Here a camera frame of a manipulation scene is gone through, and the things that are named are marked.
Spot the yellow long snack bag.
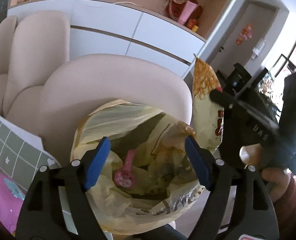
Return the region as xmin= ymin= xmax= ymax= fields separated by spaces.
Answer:
xmin=192 ymin=57 xmax=224 ymax=153

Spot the pink hair roller toy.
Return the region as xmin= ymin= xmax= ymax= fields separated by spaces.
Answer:
xmin=114 ymin=150 xmax=136 ymax=189

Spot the red sleeve forearm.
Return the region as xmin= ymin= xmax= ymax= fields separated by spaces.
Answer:
xmin=274 ymin=178 xmax=296 ymax=240

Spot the person's right hand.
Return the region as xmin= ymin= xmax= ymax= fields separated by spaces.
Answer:
xmin=239 ymin=144 xmax=291 ymax=203

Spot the pink toy box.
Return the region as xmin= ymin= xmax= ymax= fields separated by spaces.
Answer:
xmin=0 ymin=172 xmax=25 ymax=234

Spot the green grid tablecloth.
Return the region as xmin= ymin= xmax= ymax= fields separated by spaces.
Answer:
xmin=0 ymin=116 xmax=61 ymax=193

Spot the black water dispenser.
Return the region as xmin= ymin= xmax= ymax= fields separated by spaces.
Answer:
xmin=216 ymin=63 xmax=251 ymax=96

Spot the red door decoration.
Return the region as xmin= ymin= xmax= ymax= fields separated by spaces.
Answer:
xmin=235 ymin=24 xmax=253 ymax=45

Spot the yellow bin liner bag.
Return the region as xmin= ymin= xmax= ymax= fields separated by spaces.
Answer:
xmin=71 ymin=100 xmax=204 ymax=235

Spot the near beige chair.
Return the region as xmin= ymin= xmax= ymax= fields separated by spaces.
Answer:
xmin=38 ymin=54 xmax=192 ymax=165

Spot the beige chair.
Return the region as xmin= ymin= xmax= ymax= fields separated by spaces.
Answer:
xmin=38 ymin=54 xmax=192 ymax=165
xmin=2 ymin=10 xmax=71 ymax=120
xmin=0 ymin=16 xmax=17 ymax=115

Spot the far beige chair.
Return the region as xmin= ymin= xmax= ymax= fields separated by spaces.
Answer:
xmin=0 ymin=16 xmax=17 ymax=115

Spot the middle beige chair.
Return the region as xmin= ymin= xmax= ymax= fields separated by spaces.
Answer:
xmin=2 ymin=10 xmax=71 ymax=120

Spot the white lower cabinet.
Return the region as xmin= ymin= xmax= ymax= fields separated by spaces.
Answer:
xmin=7 ymin=0 xmax=206 ymax=78

